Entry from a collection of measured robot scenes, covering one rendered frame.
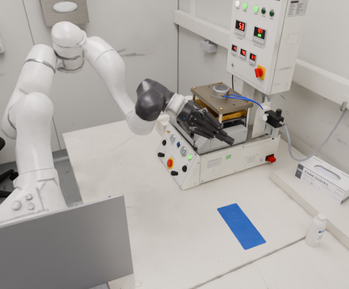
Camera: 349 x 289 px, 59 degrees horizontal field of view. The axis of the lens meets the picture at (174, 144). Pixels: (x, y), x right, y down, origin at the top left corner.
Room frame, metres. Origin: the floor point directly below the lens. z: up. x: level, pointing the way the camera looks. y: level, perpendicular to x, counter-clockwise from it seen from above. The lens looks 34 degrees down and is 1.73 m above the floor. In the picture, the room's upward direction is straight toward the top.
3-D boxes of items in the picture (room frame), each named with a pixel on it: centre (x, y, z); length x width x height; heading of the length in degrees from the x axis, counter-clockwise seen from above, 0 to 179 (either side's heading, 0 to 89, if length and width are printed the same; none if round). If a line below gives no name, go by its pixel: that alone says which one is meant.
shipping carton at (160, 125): (1.60, 0.01, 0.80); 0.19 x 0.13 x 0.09; 115
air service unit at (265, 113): (1.18, -0.43, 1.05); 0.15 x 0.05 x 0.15; 25
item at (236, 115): (1.32, -0.22, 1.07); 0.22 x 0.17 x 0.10; 25
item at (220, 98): (1.32, -0.26, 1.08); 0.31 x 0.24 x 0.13; 25
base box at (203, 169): (1.31, -0.22, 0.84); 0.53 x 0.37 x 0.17; 115
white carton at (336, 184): (1.06, -0.68, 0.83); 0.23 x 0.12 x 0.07; 34
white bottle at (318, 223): (0.77, -0.53, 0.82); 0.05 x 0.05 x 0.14
